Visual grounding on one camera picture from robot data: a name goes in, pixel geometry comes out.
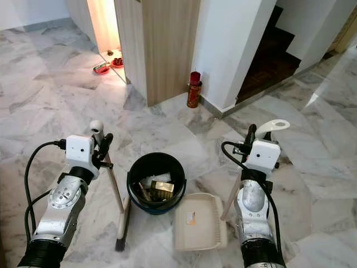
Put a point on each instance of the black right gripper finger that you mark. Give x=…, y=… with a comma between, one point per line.
x=251, y=135

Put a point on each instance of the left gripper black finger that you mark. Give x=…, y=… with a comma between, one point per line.
x=107, y=144

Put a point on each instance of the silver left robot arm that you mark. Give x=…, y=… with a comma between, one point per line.
x=62, y=201

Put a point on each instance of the black plastic bucket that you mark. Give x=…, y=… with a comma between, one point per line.
x=135, y=178

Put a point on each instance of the white crumpled paper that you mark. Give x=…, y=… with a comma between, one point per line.
x=153, y=180

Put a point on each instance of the gold foil box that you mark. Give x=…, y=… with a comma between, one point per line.
x=162, y=187

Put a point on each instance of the red gold incense can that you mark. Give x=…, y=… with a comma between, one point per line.
x=194, y=96

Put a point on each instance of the dark wooden staircase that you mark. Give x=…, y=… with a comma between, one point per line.
x=268, y=64

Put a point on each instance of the red plate with silver packet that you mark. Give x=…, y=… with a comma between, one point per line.
x=101, y=68

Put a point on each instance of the red incense stick bundle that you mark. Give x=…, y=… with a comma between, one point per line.
x=195, y=77

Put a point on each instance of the red plate with round cakes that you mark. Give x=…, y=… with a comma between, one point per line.
x=117, y=62

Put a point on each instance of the small dark offering holder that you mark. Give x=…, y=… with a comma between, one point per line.
x=110, y=53

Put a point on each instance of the light wooden cabinet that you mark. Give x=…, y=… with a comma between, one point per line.
x=167, y=50

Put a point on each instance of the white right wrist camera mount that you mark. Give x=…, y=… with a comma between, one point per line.
x=265, y=154

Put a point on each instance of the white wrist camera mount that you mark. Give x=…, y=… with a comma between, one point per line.
x=79, y=149
x=265, y=154

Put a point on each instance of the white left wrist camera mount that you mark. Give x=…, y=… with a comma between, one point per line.
x=79, y=149

